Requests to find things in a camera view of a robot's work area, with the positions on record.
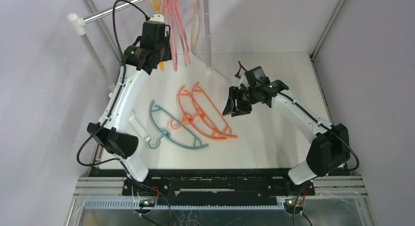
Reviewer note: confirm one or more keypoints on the pink plastic hanger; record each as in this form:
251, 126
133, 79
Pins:
177, 24
182, 34
168, 12

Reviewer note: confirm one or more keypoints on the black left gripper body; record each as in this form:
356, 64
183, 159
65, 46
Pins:
165, 51

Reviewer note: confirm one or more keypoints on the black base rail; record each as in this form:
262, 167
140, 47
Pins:
217, 187

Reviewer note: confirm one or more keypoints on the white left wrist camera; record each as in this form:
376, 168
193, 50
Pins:
157, 17

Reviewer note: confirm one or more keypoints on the yellow plastic hanger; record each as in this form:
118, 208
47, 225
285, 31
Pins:
156, 5

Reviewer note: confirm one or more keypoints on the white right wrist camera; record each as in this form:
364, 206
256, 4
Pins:
242, 81

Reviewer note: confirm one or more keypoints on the beige plastic hanger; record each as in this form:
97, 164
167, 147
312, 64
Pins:
196, 23

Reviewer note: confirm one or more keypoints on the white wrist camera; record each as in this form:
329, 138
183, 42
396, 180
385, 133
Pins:
242, 81
157, 17

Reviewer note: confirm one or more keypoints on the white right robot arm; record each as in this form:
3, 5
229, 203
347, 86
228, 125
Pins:
329, 143

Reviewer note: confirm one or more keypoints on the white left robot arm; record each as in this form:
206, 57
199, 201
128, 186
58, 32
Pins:
138, 61

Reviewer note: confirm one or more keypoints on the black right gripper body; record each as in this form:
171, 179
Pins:
239, 101

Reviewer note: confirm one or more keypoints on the orange plastic hanger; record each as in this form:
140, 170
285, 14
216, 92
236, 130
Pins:
191, 117
207, 114

